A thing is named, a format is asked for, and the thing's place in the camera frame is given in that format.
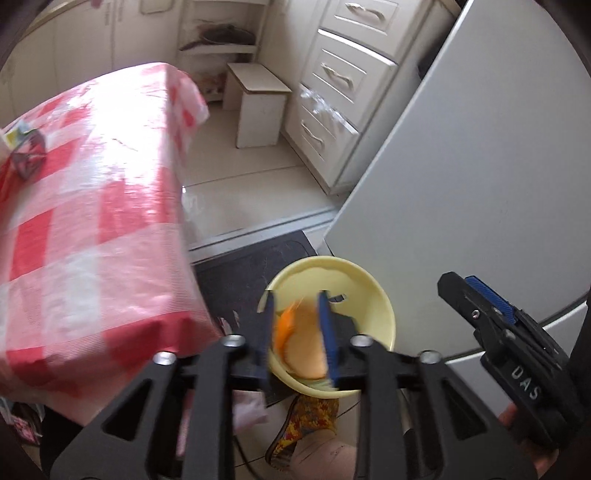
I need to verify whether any black floor mat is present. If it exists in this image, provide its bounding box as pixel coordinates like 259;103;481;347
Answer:
191;229;319;407

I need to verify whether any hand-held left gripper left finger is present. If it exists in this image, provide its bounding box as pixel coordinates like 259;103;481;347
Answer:
48;291;278;480

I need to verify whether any red checked tablecloth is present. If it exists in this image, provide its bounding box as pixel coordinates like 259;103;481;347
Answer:
0;62;223;423

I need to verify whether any yellow plastic bucket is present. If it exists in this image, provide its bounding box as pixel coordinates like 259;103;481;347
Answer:
257;256;397;400

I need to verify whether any white open shelf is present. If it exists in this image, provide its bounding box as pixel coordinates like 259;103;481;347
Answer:
177;0;279;101

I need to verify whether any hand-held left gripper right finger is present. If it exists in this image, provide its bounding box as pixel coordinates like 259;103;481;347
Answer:
316;290;546;480

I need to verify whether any pink printed bag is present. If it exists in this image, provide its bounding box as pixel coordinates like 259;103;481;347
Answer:
0;401;45;446

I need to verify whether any white kitchen cupboard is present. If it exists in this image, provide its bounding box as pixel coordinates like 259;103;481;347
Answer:
0;0;186;121

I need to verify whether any black cable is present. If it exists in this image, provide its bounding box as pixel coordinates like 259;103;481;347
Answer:
232;434;265;480

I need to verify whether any yellow packet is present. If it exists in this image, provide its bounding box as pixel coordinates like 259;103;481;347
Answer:
0;122;23;154

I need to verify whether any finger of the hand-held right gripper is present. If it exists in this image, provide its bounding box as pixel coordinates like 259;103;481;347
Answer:
464;275;518;325
438;271;519;355

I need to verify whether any clear plastic film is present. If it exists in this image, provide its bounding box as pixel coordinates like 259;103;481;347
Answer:
298;85;360;134

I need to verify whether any orange peel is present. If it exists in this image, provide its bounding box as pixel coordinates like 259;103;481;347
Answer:
272;299;331;378

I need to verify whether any pale pink cloth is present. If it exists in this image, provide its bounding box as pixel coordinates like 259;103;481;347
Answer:
232;391;269;435

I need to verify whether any white wooden stool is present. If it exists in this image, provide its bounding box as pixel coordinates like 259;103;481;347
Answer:
225;62;293;149

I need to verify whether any dark frying pan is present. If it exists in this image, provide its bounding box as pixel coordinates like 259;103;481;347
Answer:
179;23;257;51

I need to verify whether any white drawer cabinet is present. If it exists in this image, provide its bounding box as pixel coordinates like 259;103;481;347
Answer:
281;0;459;195

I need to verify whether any pale plastic bag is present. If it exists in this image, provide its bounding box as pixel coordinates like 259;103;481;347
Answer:
198;71;228;100

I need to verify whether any colourful crocheted slipper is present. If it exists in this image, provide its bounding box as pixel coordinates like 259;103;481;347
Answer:
265;394;341;469

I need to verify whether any crumpled silver wrapper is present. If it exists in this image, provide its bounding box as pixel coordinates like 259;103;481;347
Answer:
9;129;48;181

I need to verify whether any person's right hand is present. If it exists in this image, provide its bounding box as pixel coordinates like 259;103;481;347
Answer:
498;404;561;480

